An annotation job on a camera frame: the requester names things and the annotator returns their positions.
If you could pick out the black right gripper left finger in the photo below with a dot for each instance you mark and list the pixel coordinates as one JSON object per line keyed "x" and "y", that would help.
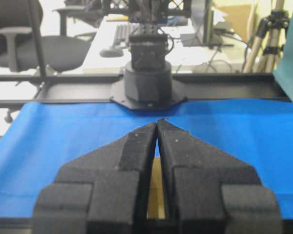
{"x": 102, "y": 192}

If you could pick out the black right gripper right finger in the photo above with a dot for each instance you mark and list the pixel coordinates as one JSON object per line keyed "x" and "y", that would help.
{"x": 211, "y": 192}

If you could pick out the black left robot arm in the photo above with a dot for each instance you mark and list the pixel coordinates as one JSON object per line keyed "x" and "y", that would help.
{"x": 148, "y": 75}

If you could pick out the cardboard box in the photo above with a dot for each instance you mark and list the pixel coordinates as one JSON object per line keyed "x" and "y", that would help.
{"x": 156, "y": 205}

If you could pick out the blue table cloth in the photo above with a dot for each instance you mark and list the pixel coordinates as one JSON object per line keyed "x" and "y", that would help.
{"x": 43, "y": 137}

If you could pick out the computer keyboard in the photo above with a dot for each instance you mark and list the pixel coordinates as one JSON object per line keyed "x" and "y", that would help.
{"x": 122, "y": 32}

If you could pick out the black office chair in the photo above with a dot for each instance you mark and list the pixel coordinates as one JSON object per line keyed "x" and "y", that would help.
{"x": 18, "y": 50}

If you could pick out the computer monitor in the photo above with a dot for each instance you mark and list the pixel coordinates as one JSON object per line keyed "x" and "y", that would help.
{"x": 207, "y": 31}

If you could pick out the black aluminium frame rail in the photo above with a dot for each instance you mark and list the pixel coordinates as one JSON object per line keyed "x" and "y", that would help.
{"x": 105, "y": 88}

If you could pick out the camera tripod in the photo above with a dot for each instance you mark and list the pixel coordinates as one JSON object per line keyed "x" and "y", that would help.
{"x": 265, "y": 45}

